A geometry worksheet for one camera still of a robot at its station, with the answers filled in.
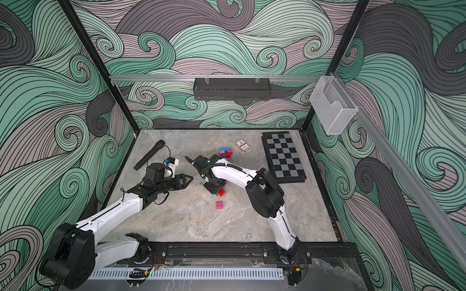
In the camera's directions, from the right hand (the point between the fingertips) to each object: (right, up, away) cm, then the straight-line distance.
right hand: (220, 187), depth 89 cm
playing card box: (+13, +21, +21) cm, 32 cm away
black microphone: (-39, +22, +20) cm, 49 cm away
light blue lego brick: (+1, +19, +18) cm, 26 cm away
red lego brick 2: (+1, -2, -4) cm, 4 cm away
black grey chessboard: (+37, +12, +11) cm, 40 cm away
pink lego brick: (0, -8, -4) cm, 9 cm away
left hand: (-14, +6, -6) cm, 16 cm away
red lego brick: (+4, +15, +15) cm, 22 cm away
